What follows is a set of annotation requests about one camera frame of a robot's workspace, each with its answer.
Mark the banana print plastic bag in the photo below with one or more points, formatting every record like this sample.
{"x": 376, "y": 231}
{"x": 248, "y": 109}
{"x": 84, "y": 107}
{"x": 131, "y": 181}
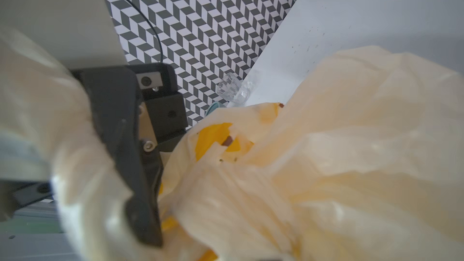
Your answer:
{"x": 365, "y": 162}

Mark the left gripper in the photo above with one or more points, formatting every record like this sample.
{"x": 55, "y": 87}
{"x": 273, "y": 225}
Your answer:
{"x": 116, "y": 93}

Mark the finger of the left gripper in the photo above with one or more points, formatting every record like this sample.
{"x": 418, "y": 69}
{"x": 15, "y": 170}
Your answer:
{"x": 16, "y": 195}

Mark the clear glass with teal base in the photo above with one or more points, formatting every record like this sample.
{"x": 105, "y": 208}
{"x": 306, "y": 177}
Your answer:
{"x": 236, "y": 91}

